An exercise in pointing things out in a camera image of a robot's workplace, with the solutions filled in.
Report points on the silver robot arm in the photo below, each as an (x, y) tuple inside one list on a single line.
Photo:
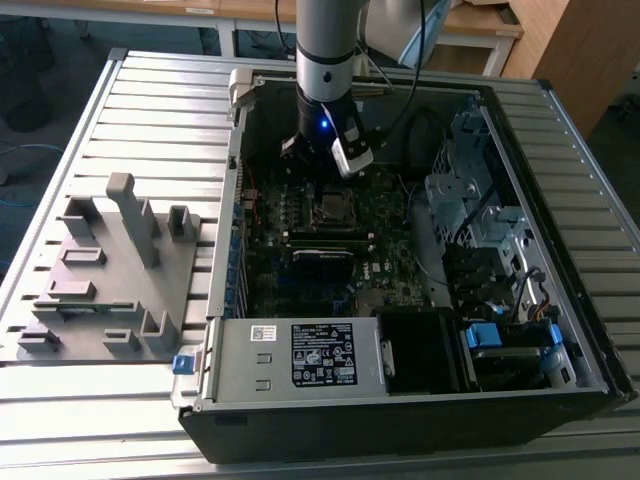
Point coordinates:
[(325, 50)]

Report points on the green motherboard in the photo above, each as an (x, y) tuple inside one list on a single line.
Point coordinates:
[(390, 235)]

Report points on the black graphics card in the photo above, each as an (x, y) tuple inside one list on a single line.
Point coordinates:
[(322, 272)]

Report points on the silver metal drive cage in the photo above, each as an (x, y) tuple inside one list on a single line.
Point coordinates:
[(445, 192)]

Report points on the silver chipset heatsink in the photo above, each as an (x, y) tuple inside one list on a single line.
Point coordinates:
[(371, 302)]

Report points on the grey parts rack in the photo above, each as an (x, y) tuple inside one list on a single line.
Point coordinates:
[(125, 280)]

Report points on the grey power supply unit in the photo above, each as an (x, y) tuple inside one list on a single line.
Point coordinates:
[(240, 370)]

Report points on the blue disk carrier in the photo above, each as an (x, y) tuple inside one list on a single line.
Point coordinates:
[(482, 335)]

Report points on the blue case latch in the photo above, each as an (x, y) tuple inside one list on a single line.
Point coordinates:
[(182, 365)]

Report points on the wooden cabinet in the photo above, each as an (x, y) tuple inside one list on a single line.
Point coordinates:
[(590, 50)]

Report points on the black office chair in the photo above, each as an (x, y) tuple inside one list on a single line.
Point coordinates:
[(25, 90)]

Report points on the green RAM stick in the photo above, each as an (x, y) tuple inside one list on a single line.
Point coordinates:
[(85, 311)]

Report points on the black disk drive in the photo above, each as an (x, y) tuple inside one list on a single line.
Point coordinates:
[(505, 370)]

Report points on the black PC case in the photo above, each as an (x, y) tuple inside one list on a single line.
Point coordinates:
[(350, 435)]

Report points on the small blue plastic clip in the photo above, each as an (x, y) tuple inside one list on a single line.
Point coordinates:
[(555, 335)]

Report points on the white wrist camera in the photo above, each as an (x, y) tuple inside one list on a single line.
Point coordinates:
[(352, 165)]

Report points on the wooden desk white frame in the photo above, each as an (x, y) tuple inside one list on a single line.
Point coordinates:
[(480, 20), (75, 4)]

